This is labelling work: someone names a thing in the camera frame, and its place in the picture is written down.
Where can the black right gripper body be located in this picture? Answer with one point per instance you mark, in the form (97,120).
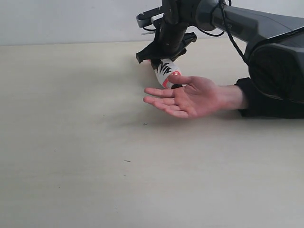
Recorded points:
(172,29)

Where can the peach label bottle black cap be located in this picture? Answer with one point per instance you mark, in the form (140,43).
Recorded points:
(164,68)

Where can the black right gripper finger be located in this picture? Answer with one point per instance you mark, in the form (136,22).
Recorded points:
(182,47)
(155,50)

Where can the person's open bare hand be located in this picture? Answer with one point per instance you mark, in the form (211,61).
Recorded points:
(199,97)

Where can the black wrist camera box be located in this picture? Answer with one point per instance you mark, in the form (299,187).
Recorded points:
(147,18)

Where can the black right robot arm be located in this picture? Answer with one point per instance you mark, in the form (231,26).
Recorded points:
(275,43)

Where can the forearm in black sleeve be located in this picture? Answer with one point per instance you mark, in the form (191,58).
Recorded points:
(259,105)

